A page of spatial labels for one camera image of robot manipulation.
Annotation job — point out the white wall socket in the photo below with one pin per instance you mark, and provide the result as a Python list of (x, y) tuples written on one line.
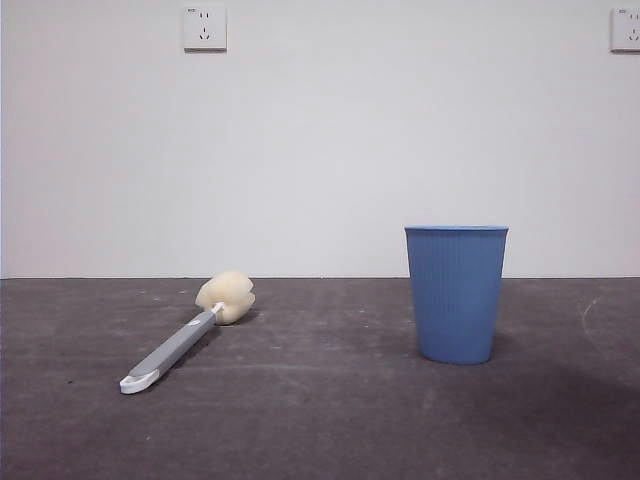
[(626, 30), (205, 29)]

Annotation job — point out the blue ribbed plastic cup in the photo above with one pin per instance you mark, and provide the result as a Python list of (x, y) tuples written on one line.
[(456, 295)]

